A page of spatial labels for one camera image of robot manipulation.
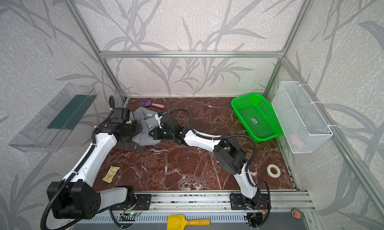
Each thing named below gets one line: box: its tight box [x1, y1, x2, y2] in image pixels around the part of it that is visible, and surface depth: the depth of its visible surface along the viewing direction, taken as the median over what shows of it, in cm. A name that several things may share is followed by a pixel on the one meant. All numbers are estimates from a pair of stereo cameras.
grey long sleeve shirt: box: [130, 106, 162, 146], surface depth 81 cm
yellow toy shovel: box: [166, 214, 211, 230], surface depth 68 cm
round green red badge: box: [291, 207, 303, 220], surface depth 72 cm
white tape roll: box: [267, 164, 281, 178], surface depth 85 cm
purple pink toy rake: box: [139, 98, 165, 109], surface depth 118 cm
